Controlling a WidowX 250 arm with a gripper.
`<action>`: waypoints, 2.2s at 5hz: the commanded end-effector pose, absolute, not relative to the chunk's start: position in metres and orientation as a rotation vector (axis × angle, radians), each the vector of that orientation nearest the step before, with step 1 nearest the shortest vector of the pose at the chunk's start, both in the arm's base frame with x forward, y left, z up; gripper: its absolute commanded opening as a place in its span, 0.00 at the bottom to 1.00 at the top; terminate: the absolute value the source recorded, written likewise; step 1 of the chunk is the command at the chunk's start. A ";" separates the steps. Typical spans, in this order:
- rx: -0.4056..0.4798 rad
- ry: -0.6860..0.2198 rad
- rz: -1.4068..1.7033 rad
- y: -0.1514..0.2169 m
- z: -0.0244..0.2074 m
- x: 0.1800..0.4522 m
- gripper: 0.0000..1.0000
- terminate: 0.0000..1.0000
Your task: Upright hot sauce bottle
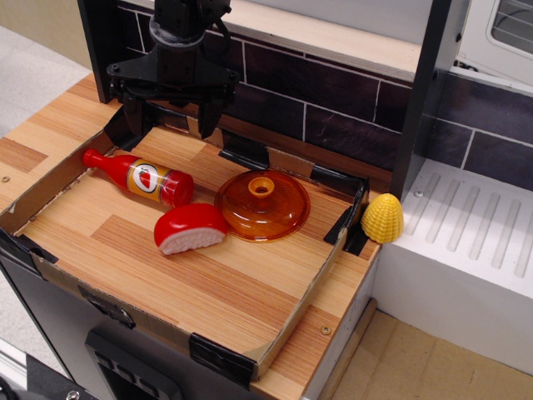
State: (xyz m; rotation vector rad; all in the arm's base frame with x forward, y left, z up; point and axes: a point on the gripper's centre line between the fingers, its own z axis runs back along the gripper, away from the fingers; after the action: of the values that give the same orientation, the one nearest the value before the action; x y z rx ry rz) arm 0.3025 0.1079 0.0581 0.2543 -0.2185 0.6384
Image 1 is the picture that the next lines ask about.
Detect yellow corn toy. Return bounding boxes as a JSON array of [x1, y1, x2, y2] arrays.
[[361, 193, 404, 244]]

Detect white appliance with rack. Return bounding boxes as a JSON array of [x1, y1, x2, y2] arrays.
[[456, 0, 532, 85]]

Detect red white sushi toy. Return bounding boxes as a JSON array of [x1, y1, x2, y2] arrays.
[[154, 203, 227, 255]]

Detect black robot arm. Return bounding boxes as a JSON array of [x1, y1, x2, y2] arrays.
[[107, 1, 240, 138]]

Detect white toy sink drainboard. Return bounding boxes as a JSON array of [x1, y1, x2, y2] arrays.
[[372, 161, 532, 373]]

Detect red hot sauce bottle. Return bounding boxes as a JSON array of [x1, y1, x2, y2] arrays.
[[82, 149, 194, 208]]

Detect black toy oven panel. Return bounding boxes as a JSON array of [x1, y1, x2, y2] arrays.
[[85, 331, 184, 400]]

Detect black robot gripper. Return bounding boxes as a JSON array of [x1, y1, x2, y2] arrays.
[[107, 36, 240, 139]]

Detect black vertical post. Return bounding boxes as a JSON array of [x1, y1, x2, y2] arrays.
[[390, 0, 471, 200]]

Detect orange transparent pot lid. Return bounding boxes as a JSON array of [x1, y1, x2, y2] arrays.
[[215, 171, 311, 242]]

